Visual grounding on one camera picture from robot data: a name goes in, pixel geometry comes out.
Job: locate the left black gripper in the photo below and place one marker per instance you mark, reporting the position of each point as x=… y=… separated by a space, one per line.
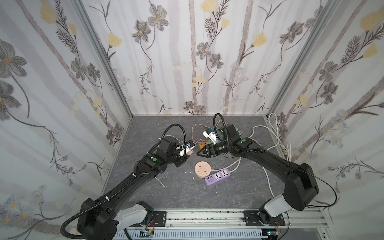
x=182 y=159

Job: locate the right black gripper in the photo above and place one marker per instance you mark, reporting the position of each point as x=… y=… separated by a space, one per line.
x=208 y=150

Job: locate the orange power strip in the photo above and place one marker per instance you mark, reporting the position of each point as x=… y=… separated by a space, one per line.
x=202 y=145

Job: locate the pink charger plug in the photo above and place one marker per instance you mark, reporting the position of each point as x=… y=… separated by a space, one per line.
x=189 y=152

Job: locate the purple power strip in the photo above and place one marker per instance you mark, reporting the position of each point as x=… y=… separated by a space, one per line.
x=217 y=177

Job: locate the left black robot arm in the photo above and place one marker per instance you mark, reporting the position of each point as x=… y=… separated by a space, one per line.
x=96 y=219

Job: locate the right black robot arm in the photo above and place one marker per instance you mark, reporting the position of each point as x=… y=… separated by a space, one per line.
x=300 y=181

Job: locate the round pink power socket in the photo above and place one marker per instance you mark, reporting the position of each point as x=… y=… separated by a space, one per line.
x=202 y=169

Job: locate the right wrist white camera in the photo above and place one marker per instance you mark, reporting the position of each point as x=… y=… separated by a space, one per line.
x=211 y=135

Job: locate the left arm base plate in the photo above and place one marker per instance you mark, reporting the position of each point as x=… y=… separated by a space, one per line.
x=153 y=219

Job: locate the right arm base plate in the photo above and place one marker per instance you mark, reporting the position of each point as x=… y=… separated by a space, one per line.
x=257 y=219

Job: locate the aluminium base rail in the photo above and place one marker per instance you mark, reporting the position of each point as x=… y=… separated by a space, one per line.
x=220 y=224

